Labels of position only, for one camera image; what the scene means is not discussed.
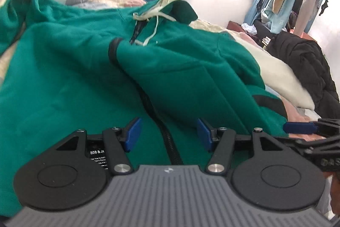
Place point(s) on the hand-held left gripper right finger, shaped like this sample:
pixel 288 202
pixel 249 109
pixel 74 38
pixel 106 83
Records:
pixel 204 134

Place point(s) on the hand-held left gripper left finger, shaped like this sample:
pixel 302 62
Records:
pixel 132 134

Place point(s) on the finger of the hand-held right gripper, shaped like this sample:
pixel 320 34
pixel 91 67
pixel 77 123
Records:
pixel 297 128
pixel 305 146

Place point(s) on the white plastic bag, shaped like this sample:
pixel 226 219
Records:
pixel 248 28

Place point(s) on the black storage case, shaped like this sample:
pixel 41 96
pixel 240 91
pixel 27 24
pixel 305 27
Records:
pixel 263 30

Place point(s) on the brown bedside cabinet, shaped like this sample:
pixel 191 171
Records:
pixel 235 26

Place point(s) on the black puffer jacket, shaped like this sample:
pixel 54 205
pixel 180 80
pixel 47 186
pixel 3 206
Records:
pixel 300 62

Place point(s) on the blue curtain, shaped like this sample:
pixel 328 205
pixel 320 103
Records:
pixel 255 9

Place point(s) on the green hoodie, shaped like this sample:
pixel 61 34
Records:
pixel 79 70

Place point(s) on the orange box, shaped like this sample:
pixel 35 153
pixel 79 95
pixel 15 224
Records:
pixel 309 36

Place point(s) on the cream fleece garment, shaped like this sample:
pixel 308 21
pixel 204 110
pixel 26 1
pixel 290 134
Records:
pixel 276 70

